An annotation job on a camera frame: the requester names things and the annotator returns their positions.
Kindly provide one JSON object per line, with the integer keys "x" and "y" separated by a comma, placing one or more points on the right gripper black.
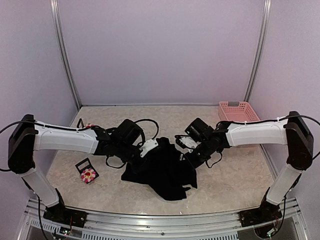
{"x": 195, "y": 163}

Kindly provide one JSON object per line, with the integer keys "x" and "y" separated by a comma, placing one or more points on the pink plastic basket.
{"x": 238, "y": 111}

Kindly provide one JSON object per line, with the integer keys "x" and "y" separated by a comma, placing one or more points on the black t-shirt blue logo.
{"x": 168, "y": 175}

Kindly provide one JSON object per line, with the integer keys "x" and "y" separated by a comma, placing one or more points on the flower brooch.
{"x": 88, "y": 125}
{"x": 88, "y": 175}

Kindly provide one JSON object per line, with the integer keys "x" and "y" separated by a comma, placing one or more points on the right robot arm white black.
{"x": 287, "y": 141}

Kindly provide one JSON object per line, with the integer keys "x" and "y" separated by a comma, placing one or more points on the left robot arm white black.
{"x": 31, "y": 135}

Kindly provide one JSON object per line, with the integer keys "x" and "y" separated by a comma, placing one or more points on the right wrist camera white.
{"x": 185, "y": 142}

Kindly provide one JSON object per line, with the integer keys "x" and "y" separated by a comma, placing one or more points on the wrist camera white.
{"x": 147, "y": 147}
{"x": 185, "y": 142}

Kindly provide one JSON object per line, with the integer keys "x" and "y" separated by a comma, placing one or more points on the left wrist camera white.
{"x": 147, "y": 147}

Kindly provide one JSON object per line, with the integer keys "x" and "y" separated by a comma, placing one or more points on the front aluminium rail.
{"x": 101, "y": 225}

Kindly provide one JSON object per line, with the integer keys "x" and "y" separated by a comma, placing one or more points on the right aluminium frame post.
{"x": 259, "y": 49}

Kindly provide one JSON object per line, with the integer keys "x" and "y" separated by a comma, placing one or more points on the aluminium frame post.
{"x": 54, "y": 5}
{"x": 259, "y": 49}

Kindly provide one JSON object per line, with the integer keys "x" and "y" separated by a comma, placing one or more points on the left aluminium frame post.
{"x": 54, "y": 5}

